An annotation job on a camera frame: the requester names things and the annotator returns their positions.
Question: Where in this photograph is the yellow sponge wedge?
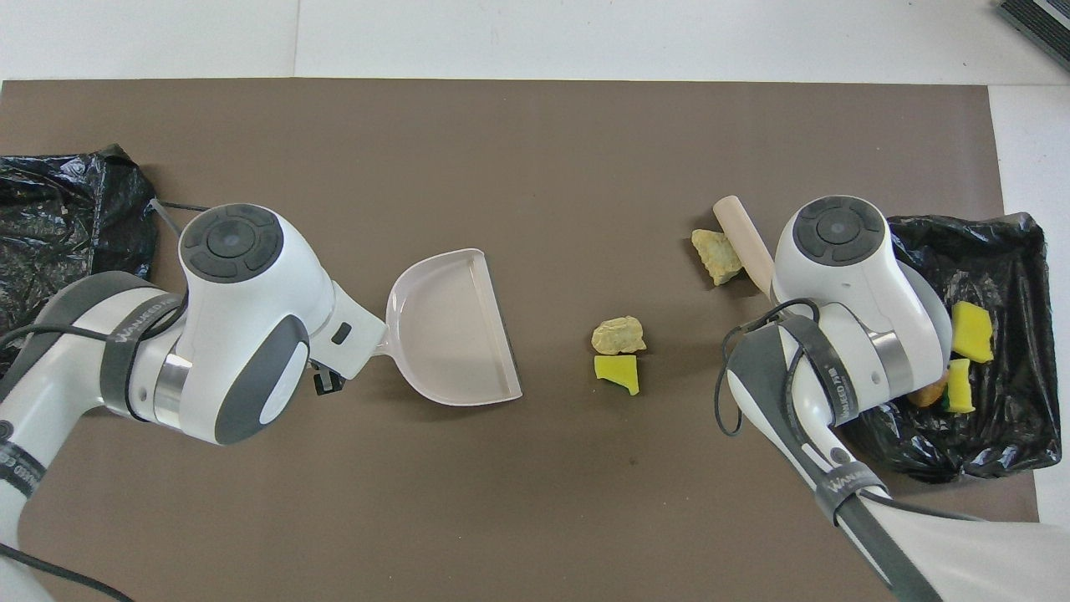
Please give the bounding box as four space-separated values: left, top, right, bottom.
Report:
593 354 640 396

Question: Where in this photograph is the black bag lined bin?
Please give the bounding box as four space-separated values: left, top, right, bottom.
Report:
844 212 1062 486
0 144 160 352

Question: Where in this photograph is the green yellow trapezoid sponge piece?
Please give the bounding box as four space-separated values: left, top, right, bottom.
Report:
951 300 995 365

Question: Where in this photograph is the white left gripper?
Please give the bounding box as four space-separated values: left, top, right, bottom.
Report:
311 283 389 399

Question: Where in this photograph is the brown bread roll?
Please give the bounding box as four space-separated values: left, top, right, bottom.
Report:
907 372 950 409

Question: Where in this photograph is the rounded pale foam chunk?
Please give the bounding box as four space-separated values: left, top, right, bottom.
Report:
591 315 648 355

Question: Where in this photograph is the angular pale foam chunk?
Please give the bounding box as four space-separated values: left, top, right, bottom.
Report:
690 228 745 287

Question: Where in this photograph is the brown paper table mat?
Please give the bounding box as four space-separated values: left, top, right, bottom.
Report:
0 79 1050 602

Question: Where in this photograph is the green yellow notched sponge piece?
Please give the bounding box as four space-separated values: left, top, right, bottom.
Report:
946 358 977 415

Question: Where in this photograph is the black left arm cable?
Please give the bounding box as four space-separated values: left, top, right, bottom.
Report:
0 199 210 602

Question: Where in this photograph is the beige plastic hand brush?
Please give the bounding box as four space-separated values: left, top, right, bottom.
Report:
712 194 778 295

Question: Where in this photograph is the beige plastic dustpan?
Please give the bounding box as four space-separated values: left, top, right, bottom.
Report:
385 247 524 408

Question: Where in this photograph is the grey ribbed device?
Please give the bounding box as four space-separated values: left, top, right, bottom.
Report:
995 0 1070 72

